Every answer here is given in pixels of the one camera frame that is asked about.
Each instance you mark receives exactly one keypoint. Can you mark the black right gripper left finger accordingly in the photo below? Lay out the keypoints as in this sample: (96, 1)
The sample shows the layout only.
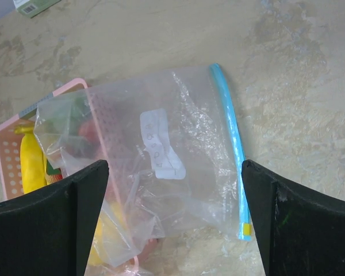
(50, 231)

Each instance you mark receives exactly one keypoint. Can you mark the yellow mango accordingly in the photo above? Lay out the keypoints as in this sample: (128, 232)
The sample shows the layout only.
(109, 244)

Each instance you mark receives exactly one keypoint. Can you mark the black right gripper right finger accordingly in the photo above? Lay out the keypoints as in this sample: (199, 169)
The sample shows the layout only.
(299, 231)

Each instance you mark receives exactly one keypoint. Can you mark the yellow banana bunch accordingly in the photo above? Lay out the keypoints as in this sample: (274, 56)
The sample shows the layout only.
(31, 159)

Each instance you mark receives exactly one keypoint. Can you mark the clear blue-zipper bag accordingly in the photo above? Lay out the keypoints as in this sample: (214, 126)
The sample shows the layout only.
(172, 145)

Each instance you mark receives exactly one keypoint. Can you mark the green white small box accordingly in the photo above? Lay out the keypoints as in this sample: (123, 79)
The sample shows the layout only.
(31, 8)

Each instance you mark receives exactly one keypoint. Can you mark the pink plastic basket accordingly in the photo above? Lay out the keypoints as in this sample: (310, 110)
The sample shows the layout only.
(10, 168)

